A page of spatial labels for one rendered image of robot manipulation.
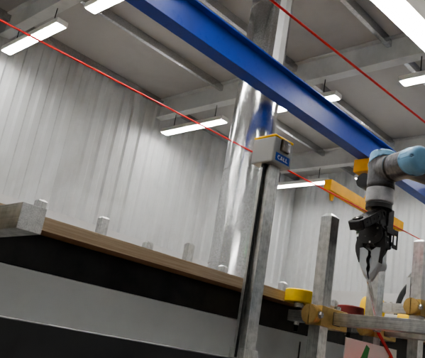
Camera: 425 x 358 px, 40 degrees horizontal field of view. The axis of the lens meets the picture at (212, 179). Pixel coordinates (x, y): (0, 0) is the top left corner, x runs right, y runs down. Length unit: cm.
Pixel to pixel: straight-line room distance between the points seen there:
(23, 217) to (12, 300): 57
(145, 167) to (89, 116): 139
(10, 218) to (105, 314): 68
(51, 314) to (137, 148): 909
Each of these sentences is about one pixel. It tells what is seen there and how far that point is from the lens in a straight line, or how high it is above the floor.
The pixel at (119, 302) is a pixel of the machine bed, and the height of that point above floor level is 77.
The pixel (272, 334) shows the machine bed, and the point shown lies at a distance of 171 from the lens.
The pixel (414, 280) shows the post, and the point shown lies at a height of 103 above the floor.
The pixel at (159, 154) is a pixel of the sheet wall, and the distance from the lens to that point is 1061.
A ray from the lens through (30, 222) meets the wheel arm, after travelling 67.
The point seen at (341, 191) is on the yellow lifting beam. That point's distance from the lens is 649.
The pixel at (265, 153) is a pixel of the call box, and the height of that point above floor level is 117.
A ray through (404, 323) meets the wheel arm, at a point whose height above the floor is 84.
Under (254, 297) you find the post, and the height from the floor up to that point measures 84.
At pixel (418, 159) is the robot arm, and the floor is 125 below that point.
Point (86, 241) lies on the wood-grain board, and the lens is 123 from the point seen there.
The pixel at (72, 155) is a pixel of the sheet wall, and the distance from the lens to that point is 949.
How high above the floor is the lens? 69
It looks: 17 degrees up
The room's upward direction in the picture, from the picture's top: 10 degrees clockwise
